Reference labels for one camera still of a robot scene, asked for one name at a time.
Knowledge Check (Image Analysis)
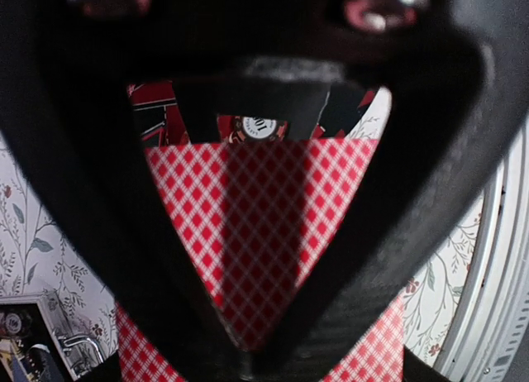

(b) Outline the dark chip sector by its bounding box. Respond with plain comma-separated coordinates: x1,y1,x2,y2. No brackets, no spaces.
217,113,293,144

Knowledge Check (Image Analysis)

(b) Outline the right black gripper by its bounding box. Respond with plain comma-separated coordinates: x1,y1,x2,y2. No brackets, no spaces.
1,0,528,148

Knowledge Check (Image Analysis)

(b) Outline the floral table cloth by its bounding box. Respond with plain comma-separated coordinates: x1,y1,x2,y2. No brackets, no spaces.
0,84,484,366

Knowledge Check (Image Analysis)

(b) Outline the front aluminium rail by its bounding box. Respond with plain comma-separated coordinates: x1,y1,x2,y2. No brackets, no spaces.
433,126,528,381

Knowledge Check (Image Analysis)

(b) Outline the round red black poker mat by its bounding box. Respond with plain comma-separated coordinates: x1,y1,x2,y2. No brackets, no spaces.
127,80,377,146

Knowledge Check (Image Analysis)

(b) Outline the aluminium poker chip case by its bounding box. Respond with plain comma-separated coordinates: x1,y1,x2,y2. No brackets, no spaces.
1,291,107,381

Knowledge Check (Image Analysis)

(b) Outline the pink playing card deck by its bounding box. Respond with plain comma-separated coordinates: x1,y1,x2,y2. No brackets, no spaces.
115,138,406,382

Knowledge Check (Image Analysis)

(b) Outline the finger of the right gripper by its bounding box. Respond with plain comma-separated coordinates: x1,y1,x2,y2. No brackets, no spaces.
1,79,240,381
250,59,528,381

